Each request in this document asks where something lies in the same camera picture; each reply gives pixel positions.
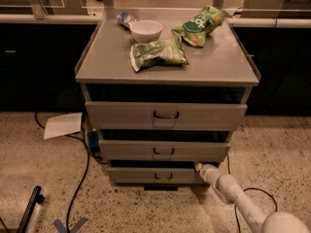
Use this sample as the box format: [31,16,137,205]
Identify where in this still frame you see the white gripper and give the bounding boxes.
[194,162,222,185]

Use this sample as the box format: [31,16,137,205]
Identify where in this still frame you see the grey bottom drawer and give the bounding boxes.
[108,167,204,184]

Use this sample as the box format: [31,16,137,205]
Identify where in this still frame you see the grey drawer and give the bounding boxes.
[86,101,247,131]
[108,167,204,184]
[99,140,229,162]

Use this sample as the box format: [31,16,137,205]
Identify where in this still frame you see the grey drawer cabinet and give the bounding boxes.
[74,7,262,191]

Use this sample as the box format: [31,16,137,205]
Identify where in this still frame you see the grey middle drawer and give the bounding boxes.
[99,140,229,162]

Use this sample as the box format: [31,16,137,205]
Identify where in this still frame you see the grey top drawer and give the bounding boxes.
[86,101,247,131]

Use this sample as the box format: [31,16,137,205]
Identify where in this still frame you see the blue power adapter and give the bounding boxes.
[87,131,100,152]

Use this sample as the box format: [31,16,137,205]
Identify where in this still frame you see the green chip bag front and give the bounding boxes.
[129,37,189,72]

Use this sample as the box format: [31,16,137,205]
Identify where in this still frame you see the green chip bag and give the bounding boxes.
[129,37,189,72]
[171,6,225,48]

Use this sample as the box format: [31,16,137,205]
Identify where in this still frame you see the white paper sheet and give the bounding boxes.
[44,113,82,139]

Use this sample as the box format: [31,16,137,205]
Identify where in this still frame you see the green chip bag rear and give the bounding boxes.
[171,6,225,48]

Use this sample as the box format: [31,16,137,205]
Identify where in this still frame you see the white bowl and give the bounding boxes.
[130,20,162,43]

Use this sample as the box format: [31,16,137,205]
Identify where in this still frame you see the blue tape cross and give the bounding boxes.
[52,216,89,233]

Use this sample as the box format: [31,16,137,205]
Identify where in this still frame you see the black bar foot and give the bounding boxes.
[16,185,45,233]

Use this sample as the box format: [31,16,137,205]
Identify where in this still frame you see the blue silver snack packet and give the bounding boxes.
[117,12,138,28]

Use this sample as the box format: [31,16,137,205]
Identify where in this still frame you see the dark counter cabinets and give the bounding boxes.
[0,23,95,112]

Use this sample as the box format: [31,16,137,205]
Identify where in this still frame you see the black cable right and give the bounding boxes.
[225,153,279,233]

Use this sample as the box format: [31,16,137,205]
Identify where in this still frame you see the black cable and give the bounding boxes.
[33,111,108,233]
[225,153,279,233]

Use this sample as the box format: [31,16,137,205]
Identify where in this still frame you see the black cable left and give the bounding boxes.
[33,111,108,233]

